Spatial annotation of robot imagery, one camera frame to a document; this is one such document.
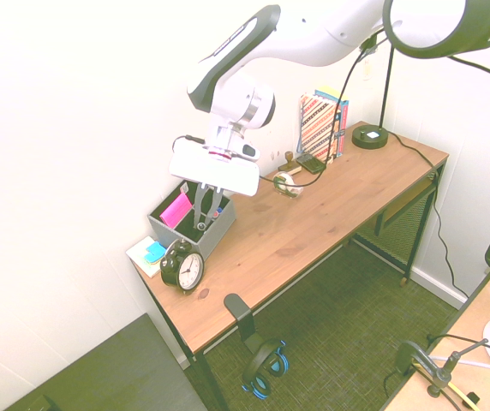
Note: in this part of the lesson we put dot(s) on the wooden desk with black frame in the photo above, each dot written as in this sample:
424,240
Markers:
313,222

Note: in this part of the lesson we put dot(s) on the white notepad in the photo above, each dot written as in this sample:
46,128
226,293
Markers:
138,254

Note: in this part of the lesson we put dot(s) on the black C-clamp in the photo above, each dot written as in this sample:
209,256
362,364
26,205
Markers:
412,357

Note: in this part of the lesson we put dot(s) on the blue spine book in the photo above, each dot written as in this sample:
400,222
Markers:
342,128

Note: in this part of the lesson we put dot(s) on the black twin-bell alarm clock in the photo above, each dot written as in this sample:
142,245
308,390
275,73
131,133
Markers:
189,270

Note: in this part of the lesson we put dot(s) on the black headphone hook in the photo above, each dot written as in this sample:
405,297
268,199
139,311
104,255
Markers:
240,312

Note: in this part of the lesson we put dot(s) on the black cabinet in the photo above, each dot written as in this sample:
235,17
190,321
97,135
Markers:
112,372

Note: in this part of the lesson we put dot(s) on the grey clamp screw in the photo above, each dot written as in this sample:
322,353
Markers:
444,374

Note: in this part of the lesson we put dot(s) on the pink sticky note pad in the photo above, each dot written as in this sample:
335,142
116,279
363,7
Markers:
175,210

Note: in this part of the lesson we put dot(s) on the black desk lamp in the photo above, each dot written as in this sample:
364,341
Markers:
371,137

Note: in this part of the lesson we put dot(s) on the blue and yellow sticky notes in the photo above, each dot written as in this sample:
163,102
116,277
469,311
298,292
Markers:
155,250

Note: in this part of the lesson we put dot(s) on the red and blue pen caps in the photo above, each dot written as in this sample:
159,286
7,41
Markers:
218,211

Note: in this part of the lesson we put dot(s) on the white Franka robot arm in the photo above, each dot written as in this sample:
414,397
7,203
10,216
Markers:
296,38

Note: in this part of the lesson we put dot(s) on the clear tape dispenser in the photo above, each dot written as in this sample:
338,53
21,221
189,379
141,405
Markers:
287,185

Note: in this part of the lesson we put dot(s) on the small printed tag card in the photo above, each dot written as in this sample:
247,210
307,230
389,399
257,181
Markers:
184,187

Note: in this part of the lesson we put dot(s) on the black calculator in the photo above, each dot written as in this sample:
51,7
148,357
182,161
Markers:
310,163

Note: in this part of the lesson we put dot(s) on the striped patterned book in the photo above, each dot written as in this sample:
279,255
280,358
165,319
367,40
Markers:
315,124

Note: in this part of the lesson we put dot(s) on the light wooden table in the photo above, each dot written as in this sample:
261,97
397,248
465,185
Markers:
476,308

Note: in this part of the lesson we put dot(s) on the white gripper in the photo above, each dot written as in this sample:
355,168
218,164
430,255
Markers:
215,173

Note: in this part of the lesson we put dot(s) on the wooden rubber stamp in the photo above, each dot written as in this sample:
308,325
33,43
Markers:
288,162

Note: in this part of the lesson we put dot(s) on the grey desk organizer holder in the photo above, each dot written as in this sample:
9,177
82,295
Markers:
210,240

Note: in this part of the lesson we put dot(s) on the black and blue headphones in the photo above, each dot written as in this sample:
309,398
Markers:
262,359

